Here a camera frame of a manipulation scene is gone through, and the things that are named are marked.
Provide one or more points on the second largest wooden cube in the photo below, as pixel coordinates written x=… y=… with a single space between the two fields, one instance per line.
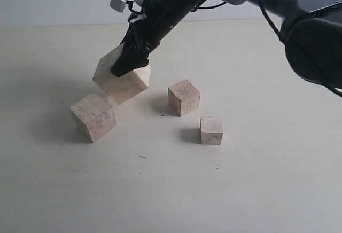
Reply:
x=93 y=116

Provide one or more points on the third largest wooden cube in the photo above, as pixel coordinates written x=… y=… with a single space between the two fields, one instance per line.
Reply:
x=183 y=97

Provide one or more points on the smallest wooden cube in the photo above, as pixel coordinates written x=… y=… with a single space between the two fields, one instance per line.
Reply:
x=211 y=130

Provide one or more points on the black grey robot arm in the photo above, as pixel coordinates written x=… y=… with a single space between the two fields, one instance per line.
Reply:
x=310 y=32

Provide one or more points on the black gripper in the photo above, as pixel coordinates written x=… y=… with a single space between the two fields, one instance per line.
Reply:
x=144 y=35

